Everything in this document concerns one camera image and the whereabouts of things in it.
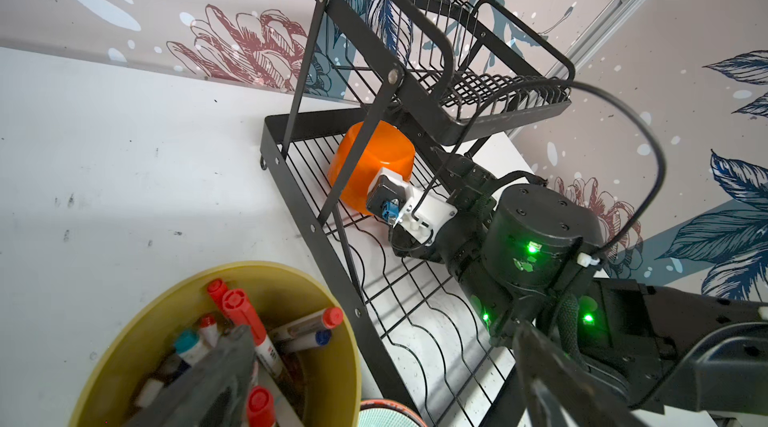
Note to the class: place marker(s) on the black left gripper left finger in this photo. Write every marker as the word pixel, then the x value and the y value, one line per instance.
pixel 212 393

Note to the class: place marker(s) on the black wire dish rack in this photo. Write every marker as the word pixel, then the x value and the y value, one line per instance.
pixel 434 80

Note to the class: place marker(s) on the yellow marker cup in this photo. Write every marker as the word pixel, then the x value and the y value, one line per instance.
pixel 168 335

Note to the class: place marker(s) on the blue cap marker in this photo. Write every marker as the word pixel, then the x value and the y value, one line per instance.
pixel 308 341

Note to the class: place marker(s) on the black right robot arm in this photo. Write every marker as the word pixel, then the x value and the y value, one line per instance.
pixel 600 307

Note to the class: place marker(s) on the red cap marker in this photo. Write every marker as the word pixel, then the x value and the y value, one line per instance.
pixel 238 308

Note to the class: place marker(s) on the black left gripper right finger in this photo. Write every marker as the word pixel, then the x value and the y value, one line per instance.
pixel 557 392

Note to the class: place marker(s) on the teal patterned ceramic bowl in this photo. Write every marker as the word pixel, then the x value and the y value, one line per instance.
pixel 387 413

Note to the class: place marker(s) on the orange plastic bowl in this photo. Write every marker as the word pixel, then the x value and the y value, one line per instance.
pixel 388 148

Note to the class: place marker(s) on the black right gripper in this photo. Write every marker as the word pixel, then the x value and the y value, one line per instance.
pixel 464 184

